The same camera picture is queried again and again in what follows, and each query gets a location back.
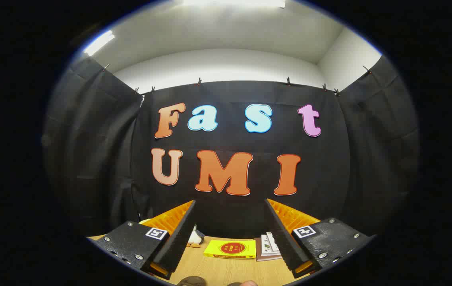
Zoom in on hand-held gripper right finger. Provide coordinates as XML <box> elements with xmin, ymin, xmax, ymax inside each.
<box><xmin>265</xmin><ymin>198</ymin><xmax>371</xmax><ymax>278</ymax></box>

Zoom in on penguin plush toy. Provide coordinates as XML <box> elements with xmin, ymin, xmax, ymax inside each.
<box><xmin>186</xmin><ymin>224</ymin><xmax>205</xmax><ymax>249</ymax></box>

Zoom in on thin book pale cover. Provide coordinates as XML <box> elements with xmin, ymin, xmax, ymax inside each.
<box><xmin>255</xmin><ymin>238</ymin><xmax>283</xmax><ymax>262</ymax></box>

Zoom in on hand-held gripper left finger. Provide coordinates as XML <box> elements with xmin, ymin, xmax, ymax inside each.
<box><xmin>96</xmin><ymin>200</ymin><xmax>197</xmax><ymax>280</ymax></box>

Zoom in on ceiling light strip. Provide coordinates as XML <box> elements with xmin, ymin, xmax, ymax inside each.
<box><xmin>83</xmin><ymin>31</ymin><xmax>116</xmax><ymax>56</ymax></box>
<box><xmin>182</xmin><ymin>0</ymin><xmax>287</xmax><ymax>8</ymax></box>

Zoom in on yellow book red circle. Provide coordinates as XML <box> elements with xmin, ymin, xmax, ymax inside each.
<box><xmin>203</xmin><ymin>240</ymin><xmax>257</xmax><ymax>259</ymax></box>

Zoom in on row of black cloth clips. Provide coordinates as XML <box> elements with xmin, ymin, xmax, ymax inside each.
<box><xmin>102</xmin><ymin>65</ymin><xmax>373</xmax><ymax>97</ymax></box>

